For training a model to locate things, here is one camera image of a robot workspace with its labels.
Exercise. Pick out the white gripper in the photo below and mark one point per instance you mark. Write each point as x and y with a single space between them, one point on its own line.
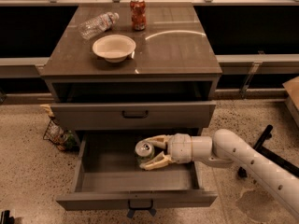
180 147

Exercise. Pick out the green soda can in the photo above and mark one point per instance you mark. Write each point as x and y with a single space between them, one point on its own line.
144 151

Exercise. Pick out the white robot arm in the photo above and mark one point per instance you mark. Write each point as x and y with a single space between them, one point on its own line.
221 150

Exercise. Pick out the open grey lower drawer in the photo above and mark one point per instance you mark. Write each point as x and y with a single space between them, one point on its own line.
107 176

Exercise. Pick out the grey drawer cabinet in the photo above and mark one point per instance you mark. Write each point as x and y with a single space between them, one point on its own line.
173 62

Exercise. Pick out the grey upper drawer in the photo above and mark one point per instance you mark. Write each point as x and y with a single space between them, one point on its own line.
134 116

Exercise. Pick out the orange soda can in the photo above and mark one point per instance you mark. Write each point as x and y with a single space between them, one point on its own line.
138 8

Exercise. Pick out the black chair base leg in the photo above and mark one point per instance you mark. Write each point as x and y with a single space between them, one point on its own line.
286 165

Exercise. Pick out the white paper bowl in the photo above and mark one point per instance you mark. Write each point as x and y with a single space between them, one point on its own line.
114 48

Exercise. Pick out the clear plastic water bottle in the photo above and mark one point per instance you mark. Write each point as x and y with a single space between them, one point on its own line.
98 25

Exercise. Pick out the black object bottom left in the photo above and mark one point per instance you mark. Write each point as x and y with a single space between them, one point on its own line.
6 218

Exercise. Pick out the wire basket with items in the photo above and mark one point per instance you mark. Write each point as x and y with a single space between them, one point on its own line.
64 140

